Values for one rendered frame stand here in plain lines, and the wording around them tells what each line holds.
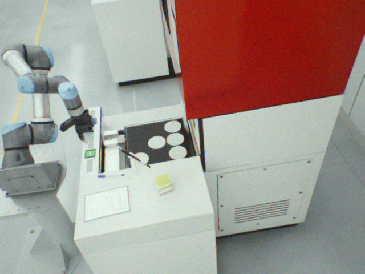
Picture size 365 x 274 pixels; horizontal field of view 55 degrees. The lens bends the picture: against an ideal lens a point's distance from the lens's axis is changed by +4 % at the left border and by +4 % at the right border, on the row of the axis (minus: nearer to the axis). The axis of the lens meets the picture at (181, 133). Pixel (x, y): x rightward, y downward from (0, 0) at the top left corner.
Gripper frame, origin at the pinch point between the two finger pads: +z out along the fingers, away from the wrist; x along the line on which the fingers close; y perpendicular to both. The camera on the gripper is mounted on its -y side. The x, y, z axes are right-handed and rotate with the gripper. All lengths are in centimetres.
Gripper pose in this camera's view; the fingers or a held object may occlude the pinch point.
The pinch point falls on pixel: (84, 141)
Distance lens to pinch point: 183.9
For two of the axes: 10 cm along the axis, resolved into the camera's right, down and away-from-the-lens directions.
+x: -1.3, -6.9, 7.1
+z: 0.9, 7.1, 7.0
